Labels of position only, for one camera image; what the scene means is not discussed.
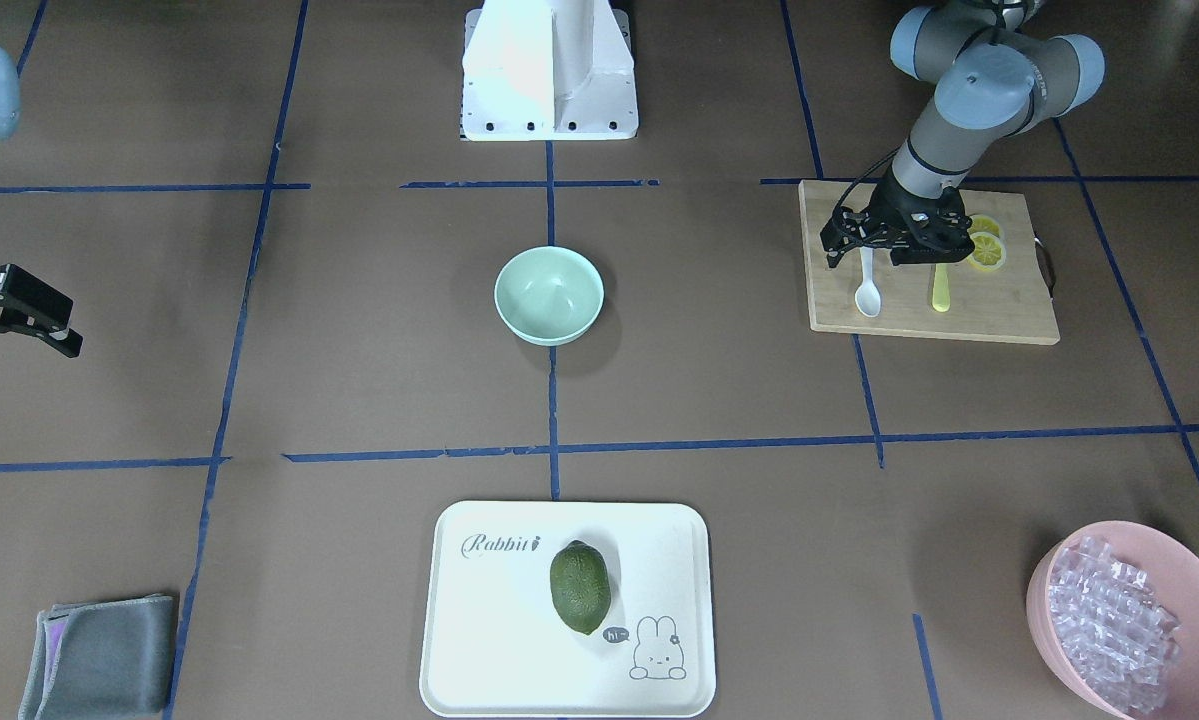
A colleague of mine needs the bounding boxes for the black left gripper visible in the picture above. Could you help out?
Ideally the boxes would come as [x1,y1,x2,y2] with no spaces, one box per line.
[820,170,974,270]

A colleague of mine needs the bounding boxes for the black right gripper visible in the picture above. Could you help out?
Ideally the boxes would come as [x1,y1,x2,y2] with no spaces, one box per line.
[0,264,84,357]

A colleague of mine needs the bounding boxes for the white plastic spoon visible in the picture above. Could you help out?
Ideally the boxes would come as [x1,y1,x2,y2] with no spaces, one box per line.
[854,247,882,317]

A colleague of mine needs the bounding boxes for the mint green bowl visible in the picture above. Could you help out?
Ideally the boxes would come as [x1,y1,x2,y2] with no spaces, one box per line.
[493,246,605,347]

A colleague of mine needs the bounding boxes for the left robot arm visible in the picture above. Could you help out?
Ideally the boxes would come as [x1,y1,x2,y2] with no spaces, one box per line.
[820,1,1105,268]

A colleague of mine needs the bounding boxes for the pink bowl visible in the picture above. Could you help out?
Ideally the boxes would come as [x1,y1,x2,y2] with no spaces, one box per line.
[1028,521,1199,719]

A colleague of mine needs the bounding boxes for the yellow plastic knife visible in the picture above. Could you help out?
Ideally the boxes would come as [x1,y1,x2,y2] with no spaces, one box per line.
[930,264,951,313]

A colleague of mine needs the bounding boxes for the lemon slice upper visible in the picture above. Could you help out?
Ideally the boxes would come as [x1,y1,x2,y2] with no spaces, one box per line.
[969,213,1005,240]

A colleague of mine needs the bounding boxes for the lemon slice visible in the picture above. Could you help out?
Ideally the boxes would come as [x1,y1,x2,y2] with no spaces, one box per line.
[965,231,1007,272]
[969,213,1005,240]

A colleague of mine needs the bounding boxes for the lemon slice lower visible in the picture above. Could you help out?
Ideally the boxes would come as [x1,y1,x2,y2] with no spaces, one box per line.
[965,231,1007,272]

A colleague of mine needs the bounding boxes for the bamboo cutting board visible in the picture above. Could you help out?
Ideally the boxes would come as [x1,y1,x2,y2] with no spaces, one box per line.
[797,179,1060,346]

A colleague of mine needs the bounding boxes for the grey folded cloth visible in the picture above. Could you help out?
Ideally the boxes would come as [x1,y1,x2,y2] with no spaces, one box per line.
[17,594,177,719]

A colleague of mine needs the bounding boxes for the green avocado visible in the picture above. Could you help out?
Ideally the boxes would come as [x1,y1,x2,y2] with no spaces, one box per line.
[549,539,611,635]

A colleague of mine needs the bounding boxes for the clear ice cubes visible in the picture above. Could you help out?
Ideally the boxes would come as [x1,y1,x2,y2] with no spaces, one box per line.
[1046,536,1181,716]

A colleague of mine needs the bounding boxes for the white rabbit tray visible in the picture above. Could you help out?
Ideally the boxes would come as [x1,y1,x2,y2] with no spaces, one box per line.
[418,500,717,719]

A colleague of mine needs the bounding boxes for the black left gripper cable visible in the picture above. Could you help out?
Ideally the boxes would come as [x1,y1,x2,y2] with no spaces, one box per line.
[833,146,902,217]

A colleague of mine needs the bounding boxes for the metal cutting board handle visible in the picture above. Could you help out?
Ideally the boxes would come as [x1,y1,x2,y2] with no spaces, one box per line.
[1034,237,1056,300]

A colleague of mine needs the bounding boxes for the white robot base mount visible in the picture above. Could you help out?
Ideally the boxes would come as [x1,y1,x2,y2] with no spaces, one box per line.
[459,1,640,143]

